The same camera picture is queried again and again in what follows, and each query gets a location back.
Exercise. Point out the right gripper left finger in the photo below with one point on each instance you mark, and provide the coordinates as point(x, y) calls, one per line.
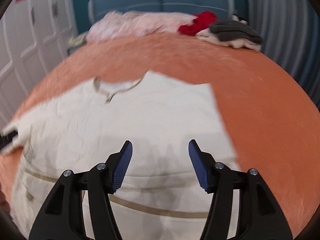
point(61, 215)

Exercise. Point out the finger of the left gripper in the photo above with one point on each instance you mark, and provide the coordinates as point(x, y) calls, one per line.
point(7, 140)

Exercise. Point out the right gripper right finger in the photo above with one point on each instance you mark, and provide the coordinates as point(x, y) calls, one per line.
point(260, 215)

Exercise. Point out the cream quilted jacket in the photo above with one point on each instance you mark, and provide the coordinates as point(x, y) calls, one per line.
point(160, 197)

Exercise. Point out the orange plush bedspread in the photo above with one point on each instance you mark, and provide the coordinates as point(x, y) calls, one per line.
point(272, 122)

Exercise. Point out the white panelled wardrobe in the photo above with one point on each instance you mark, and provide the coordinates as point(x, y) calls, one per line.
point(34, 40)

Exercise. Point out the bedside table with clutter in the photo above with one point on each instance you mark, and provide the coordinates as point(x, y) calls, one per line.
point(76, 42)

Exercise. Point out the pink fluffy blanket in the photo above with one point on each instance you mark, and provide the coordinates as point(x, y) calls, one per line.
point(116, 24)

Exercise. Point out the dark grey knit garment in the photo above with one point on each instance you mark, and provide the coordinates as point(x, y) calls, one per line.
point(229, 30)

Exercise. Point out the cream white garment pile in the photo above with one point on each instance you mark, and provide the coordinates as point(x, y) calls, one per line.
point(207, 36)

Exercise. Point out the red garment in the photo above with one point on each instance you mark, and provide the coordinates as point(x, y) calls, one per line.
point(200, 22)

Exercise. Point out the grey pleated curtain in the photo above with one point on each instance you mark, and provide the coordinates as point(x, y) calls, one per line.
point(290, 32)

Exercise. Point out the blue upholstered headboard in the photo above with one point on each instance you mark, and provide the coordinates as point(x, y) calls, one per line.
point(97, 9)

